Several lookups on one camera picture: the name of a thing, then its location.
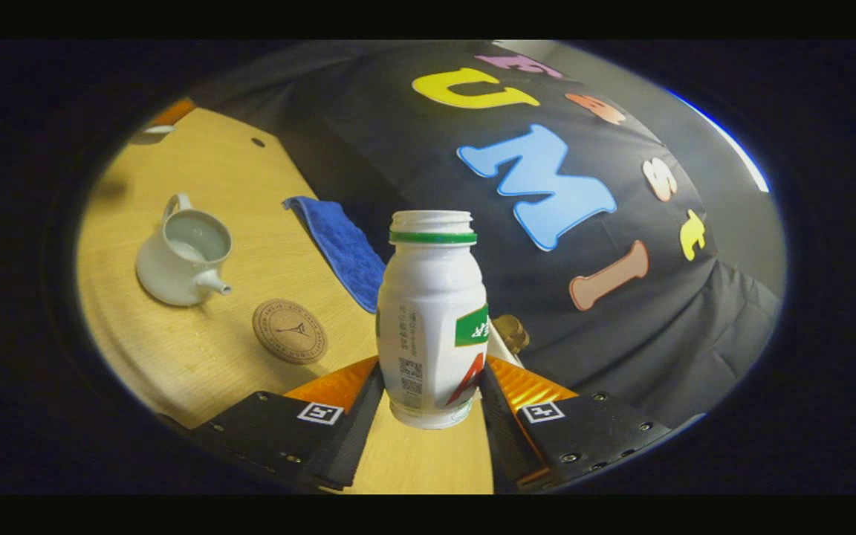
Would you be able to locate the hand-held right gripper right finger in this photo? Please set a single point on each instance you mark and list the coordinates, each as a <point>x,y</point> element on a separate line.
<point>504,438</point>

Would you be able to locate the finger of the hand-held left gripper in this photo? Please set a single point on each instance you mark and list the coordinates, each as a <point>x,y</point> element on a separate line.
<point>174,111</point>

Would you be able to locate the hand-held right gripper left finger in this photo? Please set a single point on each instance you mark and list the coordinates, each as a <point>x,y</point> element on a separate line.
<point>357,438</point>

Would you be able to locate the white teacup lid blue pattern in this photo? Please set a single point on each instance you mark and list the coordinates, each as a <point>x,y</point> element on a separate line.
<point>157,130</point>

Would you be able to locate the round brown cork coaster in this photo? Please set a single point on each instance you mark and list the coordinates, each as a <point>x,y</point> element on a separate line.
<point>290,332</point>

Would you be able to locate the white plastic water bottle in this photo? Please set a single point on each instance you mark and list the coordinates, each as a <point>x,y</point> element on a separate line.
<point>428,319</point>

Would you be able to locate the white toaster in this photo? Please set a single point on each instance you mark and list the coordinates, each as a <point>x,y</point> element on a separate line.
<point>498,351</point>

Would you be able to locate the toasted bread slice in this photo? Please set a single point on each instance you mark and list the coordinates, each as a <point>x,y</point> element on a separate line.
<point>506,322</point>
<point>519,338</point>

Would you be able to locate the black backdrop cloth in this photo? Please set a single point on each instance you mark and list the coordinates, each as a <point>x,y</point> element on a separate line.
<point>621,349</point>

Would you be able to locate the blue folded towel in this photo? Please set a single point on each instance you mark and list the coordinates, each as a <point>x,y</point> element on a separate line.
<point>346,253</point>

